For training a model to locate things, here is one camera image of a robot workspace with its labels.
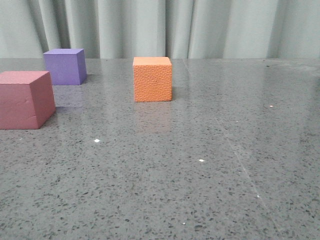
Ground pink foam cube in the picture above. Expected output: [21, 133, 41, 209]
[0, 71, 56, 130]

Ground pale green curtain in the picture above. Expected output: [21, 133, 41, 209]
[0, 0, 320, 59]

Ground orange foam cube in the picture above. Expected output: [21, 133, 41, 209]
[132, 57, 172, 102]

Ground purple foam cube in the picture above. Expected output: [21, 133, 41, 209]
[43, 48, 87, 85]

